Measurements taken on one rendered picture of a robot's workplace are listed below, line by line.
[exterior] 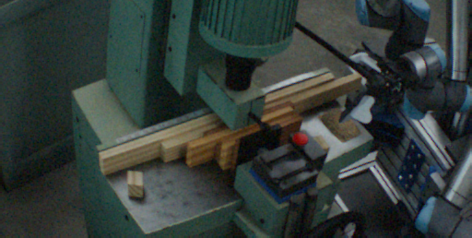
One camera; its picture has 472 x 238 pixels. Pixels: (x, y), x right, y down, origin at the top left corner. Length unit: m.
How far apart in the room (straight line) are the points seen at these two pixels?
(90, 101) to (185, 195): 0.46
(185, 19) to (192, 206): 0.36
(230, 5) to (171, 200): 0.39
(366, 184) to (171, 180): 1.20
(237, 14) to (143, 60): 0.35
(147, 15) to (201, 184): 0.36
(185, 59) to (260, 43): 0.22
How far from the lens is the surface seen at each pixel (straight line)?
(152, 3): 1.40
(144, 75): 1.51
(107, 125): 1.63
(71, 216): 2.46
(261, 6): 1.19
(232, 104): 1.36
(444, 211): 1.26
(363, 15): 1.84
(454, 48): 1.59
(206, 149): 1.40
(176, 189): 1.36
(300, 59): 3.30
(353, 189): 2.42
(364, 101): 1.40
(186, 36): 1.38
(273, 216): 1.29
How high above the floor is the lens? 1.90
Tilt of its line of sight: 40 degrees down
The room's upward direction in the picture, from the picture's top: 9 degrees clockwise
